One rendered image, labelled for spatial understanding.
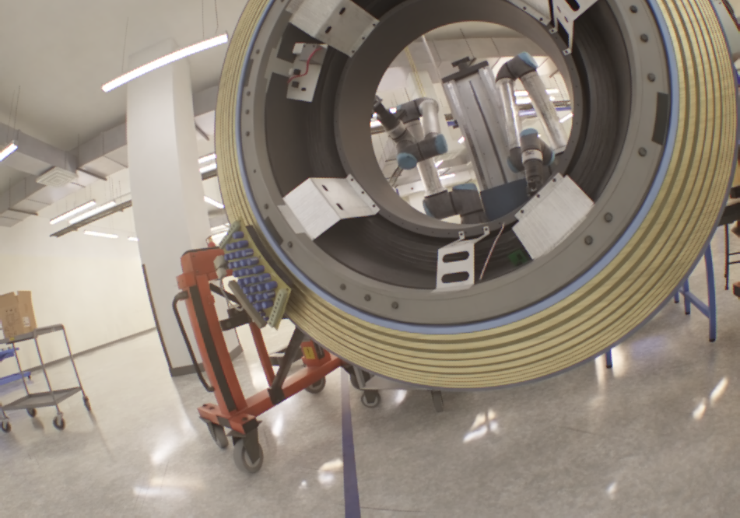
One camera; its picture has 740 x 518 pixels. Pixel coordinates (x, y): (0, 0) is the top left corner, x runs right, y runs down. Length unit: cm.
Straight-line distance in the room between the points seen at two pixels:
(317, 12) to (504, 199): 148
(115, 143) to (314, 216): 554
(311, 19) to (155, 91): 358
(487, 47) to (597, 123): 558
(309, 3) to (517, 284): 101
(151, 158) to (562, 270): 403
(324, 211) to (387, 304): 35
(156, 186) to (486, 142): 337
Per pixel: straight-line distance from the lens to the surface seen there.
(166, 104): 436
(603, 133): 90
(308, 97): 112
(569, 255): 64
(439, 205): 196
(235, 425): 147
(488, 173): 216
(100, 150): 648
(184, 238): 373
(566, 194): 72
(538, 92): 187
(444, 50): 598
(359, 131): 130
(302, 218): 97
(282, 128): 116
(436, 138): 148
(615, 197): 64
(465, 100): 229
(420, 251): 96
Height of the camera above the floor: 77
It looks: 2 degrees up
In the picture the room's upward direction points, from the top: 15 degrees counter-clockwise
